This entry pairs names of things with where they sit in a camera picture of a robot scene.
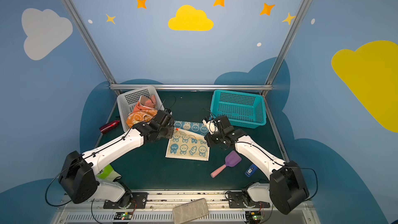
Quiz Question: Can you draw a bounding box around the orange bunny pattern towel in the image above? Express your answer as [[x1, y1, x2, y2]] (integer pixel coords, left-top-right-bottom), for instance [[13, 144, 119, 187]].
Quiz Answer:
[[126, 109, 158, 128]]

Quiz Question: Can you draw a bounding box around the blue bunny pattern towel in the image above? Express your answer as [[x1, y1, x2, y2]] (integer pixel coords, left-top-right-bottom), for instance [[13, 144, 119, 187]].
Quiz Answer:
[[165, 121, 209, 161]]

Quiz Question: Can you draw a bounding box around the white plastic basket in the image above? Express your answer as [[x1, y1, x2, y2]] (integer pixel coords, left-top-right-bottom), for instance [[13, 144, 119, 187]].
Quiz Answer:
[[117, 85, 164, 132]]

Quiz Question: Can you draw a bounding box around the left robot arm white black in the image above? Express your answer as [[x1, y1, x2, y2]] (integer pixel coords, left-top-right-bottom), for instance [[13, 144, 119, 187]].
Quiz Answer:
[[59, 120, 174, 207]]

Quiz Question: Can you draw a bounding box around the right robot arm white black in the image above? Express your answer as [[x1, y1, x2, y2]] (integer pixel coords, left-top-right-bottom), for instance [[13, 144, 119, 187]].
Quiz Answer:
[[205, 129, 310, 215]]

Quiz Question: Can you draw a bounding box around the purple pink toy scoop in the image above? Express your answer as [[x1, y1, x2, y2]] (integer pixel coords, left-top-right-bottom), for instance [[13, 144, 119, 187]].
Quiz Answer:
[[210, 151, 241, 178]]

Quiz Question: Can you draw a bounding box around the teal plastic basket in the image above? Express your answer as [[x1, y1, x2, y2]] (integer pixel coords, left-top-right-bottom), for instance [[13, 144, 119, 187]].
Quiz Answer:
[[210, 90, 266, 129]]

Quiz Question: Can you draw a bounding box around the pink red towel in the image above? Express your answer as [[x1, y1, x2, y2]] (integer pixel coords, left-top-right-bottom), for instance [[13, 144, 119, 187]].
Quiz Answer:
[[133, 95, 157, 113]]

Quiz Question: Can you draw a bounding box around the green work glove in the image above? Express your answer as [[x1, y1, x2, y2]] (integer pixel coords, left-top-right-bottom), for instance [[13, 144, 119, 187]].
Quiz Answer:
[[96, 164, 122, 181]]

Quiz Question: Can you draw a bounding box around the grey sponge block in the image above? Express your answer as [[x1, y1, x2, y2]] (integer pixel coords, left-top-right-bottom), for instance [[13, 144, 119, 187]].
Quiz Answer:
[[173, 198, 209, 224]]

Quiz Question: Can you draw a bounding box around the right green circuit board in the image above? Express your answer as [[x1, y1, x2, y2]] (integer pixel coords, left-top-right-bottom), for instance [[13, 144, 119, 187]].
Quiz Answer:
[[245, 212, 264, 224]]

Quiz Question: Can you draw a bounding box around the green circuit board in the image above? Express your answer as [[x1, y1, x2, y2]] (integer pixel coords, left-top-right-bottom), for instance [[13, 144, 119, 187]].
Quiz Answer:
[[114, 212, 133, 220], [245, 212, 264, 224]]

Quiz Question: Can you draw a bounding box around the left green circuit board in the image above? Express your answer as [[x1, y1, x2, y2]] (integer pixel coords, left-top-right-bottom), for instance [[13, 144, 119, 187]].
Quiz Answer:
[[114, 212, 133, 220]]

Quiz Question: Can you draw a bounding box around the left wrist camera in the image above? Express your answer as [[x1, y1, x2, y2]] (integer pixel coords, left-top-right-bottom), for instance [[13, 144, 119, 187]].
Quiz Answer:
[[153, 108, 175, 126]]

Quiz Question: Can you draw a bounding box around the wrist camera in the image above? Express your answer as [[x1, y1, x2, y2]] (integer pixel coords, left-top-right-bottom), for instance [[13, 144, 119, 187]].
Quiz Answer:
[[202, 116, 232, 134], [153, 108, 175, 126]]

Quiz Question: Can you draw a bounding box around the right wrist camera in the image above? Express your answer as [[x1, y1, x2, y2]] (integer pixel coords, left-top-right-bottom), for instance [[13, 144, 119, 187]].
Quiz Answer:
[[202, 116, 232, 134]]

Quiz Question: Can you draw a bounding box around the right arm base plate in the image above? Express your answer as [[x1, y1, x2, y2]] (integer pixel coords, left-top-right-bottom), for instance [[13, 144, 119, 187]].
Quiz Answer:
[[224, 191, 271, 208]]

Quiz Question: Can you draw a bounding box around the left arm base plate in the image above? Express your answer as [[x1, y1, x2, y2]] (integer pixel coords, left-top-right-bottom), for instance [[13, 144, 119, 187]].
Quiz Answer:
[[103, 192, 148, 209]]

